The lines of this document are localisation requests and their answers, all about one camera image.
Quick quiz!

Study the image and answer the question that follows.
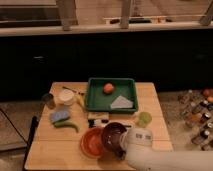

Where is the dark purple bowl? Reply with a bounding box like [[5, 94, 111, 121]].
[[101, 122, 127, 153]]

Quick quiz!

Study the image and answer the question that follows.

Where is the orange bowl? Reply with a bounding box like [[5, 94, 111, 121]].
[[80, 127, 106, 159]]

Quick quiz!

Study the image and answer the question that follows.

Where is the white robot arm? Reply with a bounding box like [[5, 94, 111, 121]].
[[120, 128, 213, 171]]

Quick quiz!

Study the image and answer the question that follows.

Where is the green plastic tray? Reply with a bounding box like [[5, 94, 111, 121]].
[[85, 78, 138, 114]]

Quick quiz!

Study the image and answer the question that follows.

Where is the orange ball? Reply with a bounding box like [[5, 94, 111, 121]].
[[103, 83, 114, 94]]

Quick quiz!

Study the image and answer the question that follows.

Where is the grey folded cloth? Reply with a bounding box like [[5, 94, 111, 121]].
[[110, 96, 133, 109]]

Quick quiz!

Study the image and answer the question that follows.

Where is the thin dark stick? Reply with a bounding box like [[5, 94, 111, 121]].
[[62, 86, 85, 95]]

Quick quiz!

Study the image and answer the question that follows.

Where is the white round container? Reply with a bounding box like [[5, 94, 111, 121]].
[[58, 89, 75, 105]]

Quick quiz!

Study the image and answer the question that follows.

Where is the light green cup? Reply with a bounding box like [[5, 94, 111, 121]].
[[136, 112, 152, 128]]

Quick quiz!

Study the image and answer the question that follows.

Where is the wooden table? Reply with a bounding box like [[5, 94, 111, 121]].
[[25, 83, 173, 171]]

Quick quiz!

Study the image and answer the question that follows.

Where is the blue sponge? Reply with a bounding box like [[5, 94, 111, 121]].
[[50, 110, 70, 123]]

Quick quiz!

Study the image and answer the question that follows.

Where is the green chili pepper toy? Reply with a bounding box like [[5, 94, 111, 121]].
[[53, 121, 79, 133]]

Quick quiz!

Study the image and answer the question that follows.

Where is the spice bottle rack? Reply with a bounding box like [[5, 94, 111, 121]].
[[178, 90, 212, 145]]

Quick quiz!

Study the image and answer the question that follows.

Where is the white handled brush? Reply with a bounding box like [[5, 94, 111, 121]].
[[88, 119, 133, 129]]

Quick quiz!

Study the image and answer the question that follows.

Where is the black floor cable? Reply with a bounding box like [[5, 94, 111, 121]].
[[0, 107, 30, 145]]

